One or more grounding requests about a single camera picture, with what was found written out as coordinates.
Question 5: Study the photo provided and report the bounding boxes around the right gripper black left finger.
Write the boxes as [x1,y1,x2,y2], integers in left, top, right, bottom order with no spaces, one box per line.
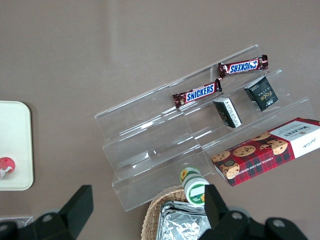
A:
[31,185,94,240]

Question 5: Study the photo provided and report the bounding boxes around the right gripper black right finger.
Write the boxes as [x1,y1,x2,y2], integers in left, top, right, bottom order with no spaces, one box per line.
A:
[199,183,251,240]

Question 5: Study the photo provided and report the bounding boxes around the foil wrapped sandwich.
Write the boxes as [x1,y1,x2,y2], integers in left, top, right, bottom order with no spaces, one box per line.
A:
[161,200,207,213]
[157,208,213,240]

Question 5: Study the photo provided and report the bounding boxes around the light wicker basket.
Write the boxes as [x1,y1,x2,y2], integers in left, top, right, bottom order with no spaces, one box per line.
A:
[141,188,213,240]

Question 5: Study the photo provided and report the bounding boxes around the cream plastic serving tray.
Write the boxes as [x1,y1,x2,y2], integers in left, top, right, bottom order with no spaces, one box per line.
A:
[0,100,34,192]

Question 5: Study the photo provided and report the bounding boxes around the white green yogurt bottle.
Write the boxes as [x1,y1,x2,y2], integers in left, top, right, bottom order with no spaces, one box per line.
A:
[179,166,211,207]

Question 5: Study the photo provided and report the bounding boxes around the red tartan Walkers cookie box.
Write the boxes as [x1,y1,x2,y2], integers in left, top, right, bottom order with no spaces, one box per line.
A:
[211,117,320,188]

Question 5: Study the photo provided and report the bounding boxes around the small red lidded cup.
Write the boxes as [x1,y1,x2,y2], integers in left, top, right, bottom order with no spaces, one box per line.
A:
[0,156,17,180]

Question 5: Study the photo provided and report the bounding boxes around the clear acrylic stepped display stand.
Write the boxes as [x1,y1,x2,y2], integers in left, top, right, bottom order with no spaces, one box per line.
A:
[94,44,320,213]

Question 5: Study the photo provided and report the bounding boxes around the black box with white side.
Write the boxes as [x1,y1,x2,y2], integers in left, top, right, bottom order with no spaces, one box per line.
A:
[213,97,243,130]

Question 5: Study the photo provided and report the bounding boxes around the Snickers chocolate bar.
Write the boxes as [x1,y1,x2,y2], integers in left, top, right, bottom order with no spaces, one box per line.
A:
[171,78,223,109]
[217,54,271,79]

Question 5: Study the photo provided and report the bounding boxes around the black box with gold logo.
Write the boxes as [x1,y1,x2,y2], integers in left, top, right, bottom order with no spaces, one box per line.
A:
[244,76,280,113]

